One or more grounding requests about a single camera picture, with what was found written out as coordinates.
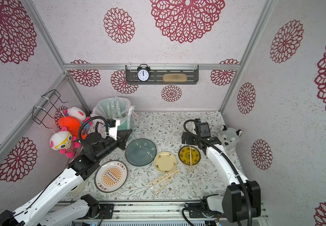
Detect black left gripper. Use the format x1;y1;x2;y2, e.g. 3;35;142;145
95;129;133;163

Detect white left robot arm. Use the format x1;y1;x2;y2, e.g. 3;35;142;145
0;129;132;226

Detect pile of wrapped chopsticks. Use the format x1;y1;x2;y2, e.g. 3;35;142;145
146;169;179;195

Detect yellow patterned plate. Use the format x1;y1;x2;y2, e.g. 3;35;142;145
178;146;201;166

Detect dark green glass plate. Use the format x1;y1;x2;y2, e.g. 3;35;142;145
125;138;157;167

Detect green trash bin with bag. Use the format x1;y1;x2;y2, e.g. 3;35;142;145
91;97;138;131

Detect cream yellow plate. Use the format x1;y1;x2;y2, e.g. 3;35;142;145
153;152;177;173

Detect white orange patterned plate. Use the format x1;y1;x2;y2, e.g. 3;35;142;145
95;161;128;193

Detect husky plush toy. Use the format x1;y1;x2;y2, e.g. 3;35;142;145
218;125;242;155

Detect white pink plush doll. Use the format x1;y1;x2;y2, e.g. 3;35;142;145
63;107;90;122

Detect red orange plush toy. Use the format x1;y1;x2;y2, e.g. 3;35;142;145
58;116;82;138

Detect white plush doll yellow glasses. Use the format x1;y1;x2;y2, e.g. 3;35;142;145
49;127;81;158

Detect wooden brush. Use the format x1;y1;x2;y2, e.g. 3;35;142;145
162;73;188;83

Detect white container green inside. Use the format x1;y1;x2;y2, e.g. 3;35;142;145
67;181;87;195

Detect black alarm clock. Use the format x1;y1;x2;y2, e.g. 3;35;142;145
137;64;151;82

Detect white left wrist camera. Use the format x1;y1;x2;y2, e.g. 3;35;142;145
107;119;120;140

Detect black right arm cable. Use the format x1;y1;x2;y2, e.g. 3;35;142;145
181;119;253;226

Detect grey wall shelf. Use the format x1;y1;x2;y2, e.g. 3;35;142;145
125;65;199;85

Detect metal base rail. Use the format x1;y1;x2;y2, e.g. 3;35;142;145
49;200;269;226

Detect black wire rack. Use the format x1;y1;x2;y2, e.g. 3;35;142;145
31;89;67;130

